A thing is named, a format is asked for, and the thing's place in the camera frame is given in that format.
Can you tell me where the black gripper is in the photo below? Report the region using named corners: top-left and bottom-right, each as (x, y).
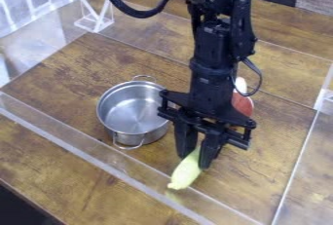
top-left (158, 90), bottom-right (257, 169)

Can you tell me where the clear acrylic bracket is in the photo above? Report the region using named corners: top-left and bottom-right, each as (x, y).
top-left (74, 0), bottom-right (115, 33)

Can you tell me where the red toy mushroom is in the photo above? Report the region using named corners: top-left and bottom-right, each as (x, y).
top-left (232, 77), bottom-right (255, 117)

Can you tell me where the small steel pot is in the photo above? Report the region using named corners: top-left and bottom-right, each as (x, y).
top-left (97, 75), bottom-right (169, 150)

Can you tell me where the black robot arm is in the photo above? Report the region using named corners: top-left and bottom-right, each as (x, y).
top-left (160, 0), bottom-right (257, 169)

